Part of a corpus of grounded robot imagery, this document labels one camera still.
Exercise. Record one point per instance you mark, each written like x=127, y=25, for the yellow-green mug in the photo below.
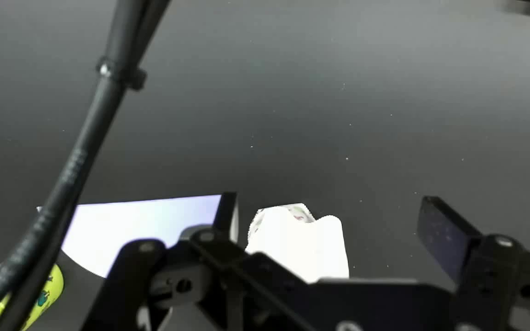
x=48, y=293

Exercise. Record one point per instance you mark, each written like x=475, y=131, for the white cloth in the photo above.
x=295, y=245

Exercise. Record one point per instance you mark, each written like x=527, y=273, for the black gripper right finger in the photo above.
x=449, y=236

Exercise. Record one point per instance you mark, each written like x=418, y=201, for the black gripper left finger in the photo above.
x=216, y=269

